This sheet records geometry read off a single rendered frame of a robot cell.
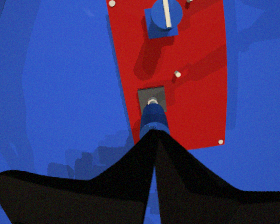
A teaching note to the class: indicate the red circuit board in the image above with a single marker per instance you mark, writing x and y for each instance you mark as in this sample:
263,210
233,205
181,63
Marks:
181,79

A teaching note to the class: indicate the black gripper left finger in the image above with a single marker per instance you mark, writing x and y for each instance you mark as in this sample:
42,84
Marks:
118,195

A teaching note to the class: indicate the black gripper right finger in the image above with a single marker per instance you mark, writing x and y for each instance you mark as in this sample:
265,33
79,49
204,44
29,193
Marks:
189,193

